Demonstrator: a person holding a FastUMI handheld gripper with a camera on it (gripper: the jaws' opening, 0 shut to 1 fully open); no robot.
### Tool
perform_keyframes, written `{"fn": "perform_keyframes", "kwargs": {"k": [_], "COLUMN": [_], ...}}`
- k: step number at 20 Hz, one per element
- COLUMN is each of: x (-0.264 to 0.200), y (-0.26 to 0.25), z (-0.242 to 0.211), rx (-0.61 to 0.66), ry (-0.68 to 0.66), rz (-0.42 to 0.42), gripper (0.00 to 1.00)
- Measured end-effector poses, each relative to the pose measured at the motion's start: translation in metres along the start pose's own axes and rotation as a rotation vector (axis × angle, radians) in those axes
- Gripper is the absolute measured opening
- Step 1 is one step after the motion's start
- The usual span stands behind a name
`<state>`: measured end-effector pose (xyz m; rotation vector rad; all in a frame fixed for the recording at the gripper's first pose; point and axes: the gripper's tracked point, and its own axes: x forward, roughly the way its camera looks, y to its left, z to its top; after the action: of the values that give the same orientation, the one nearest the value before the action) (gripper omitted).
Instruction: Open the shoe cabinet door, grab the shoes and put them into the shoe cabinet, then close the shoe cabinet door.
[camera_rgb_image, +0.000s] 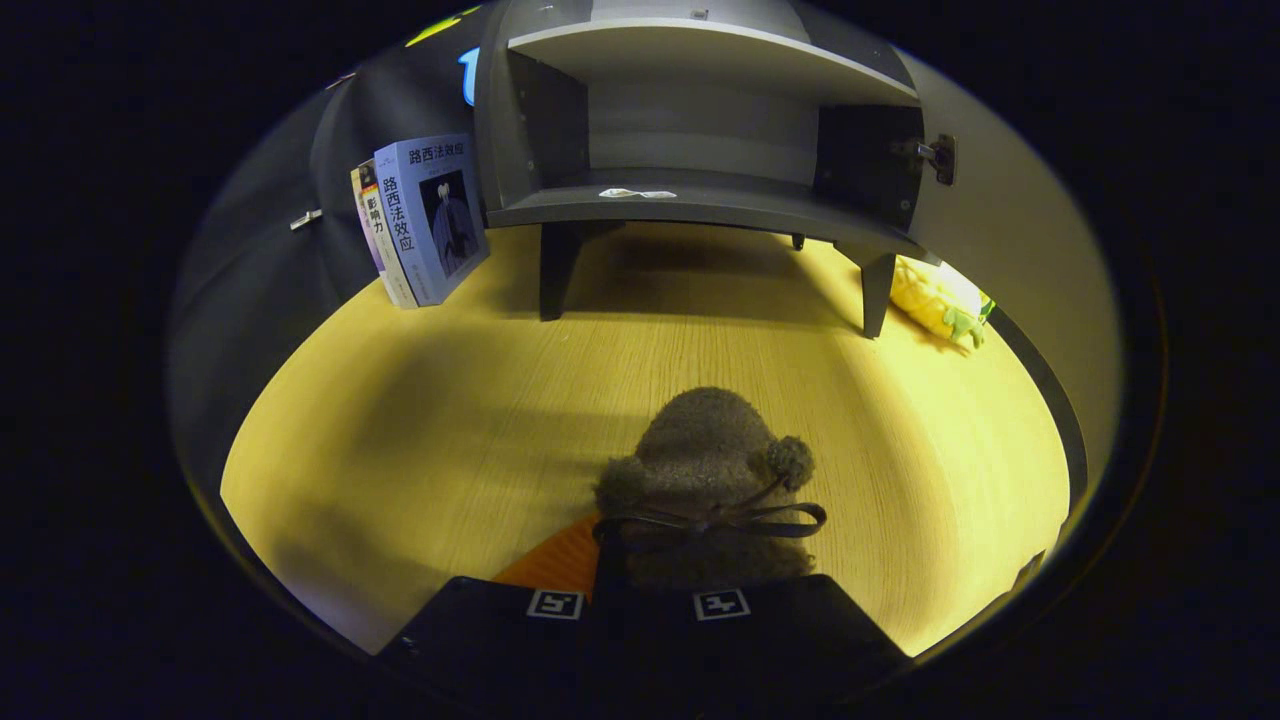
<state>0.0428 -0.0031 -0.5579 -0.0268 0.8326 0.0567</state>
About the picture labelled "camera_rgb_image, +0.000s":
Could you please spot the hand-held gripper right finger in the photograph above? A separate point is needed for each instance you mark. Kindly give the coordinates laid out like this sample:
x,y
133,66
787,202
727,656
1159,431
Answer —
x,y
790,630

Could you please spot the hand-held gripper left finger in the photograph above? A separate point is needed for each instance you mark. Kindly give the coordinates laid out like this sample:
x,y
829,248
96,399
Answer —
x,y
480,630

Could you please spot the brown fuzzy shoe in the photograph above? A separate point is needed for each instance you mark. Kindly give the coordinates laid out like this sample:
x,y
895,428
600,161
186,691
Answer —
x,y
700,450

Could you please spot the grey shoe cabinet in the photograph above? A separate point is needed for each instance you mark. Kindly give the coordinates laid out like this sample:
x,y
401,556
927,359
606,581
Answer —
x,y
700,195

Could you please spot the metal door hinge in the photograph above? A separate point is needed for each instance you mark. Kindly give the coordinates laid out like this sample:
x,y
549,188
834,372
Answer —
x,y
935,155

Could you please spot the yellow plush toy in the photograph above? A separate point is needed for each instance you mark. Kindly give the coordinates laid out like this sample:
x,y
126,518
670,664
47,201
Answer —
x,y
935,295

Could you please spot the blue book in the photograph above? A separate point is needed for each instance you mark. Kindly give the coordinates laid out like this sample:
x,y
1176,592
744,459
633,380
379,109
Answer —
x,y
430,220

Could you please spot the black backdrop cloth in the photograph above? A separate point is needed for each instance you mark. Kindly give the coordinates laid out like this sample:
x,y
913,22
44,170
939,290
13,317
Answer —
x,y
260,250

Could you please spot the silver clip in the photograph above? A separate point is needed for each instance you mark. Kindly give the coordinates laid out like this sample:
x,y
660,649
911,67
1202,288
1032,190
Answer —
x,y
305,218

